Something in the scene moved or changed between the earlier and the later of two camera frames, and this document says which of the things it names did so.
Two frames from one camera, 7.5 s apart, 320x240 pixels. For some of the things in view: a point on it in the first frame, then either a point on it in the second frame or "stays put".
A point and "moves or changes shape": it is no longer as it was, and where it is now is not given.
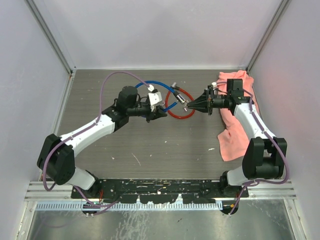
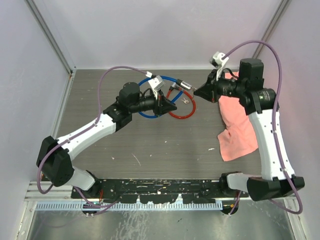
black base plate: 160,190 stays put
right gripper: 204,103 -> 210,90
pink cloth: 230,139 stays put
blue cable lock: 178,97 moves or changes shape
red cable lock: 174,85 stays put
